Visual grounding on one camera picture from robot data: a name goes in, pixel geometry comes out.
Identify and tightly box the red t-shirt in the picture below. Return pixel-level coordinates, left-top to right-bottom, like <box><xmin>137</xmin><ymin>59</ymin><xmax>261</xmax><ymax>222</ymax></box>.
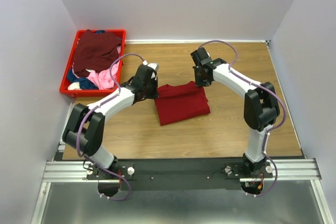
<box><xmin>154</xmin><ymin>81</ymin><xmax>211</xmax><ymax>126</ymax></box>

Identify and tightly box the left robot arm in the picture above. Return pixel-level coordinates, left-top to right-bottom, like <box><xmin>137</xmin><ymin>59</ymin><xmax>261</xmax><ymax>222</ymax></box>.
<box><xmin>62</xmin><ymin>63</ymin><xmax>159</xmax><ymax>179</ymax></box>

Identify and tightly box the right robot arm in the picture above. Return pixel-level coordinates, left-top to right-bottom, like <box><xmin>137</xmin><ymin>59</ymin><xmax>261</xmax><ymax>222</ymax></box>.
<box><xmin>191</xmin><ymin>47</ymin><xmax>280</xmax><ymax>178</ymax></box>

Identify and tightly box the pink t-shirt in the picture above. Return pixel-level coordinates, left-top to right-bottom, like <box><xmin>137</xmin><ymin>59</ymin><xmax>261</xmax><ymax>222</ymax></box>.
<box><xmin>87</xmin><ymin>62</ymin><xmax>119</xmax><ymax>90</ymax></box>

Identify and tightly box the red plastic bin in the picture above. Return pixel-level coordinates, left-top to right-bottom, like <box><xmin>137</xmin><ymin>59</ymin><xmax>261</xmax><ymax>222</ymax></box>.
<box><xmin>59</xmin><ymin>29</ymin><xmax>127</xmax><ymax>98</ymax></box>

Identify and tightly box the maroon t-shirt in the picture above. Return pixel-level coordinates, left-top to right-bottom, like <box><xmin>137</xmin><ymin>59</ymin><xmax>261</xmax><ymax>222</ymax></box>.
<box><xmin>72</xmin><ymin>30</ymin><xmax>122</xmax><ymax>77</ymax></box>

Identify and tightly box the navy blue t-shirt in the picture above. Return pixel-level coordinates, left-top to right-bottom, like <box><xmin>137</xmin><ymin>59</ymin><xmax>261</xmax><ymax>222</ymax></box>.
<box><xmin>60</xmin><ymin>30</ymin><xmax>100</xmax><ymax>95</ymax></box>

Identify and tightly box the white garment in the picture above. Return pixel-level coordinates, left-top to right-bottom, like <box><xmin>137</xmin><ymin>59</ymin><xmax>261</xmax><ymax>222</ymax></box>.
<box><xmin>68</xmin><ymin>82</ymin><xmax>81</xmax><ymax>91</ymax></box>

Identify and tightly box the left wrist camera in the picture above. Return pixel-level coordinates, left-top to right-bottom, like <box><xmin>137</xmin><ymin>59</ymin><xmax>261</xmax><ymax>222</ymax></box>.
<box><xmin>142</xmin><ymin>60</ymin><xmax>159</xmax><ymax>80</ymax></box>

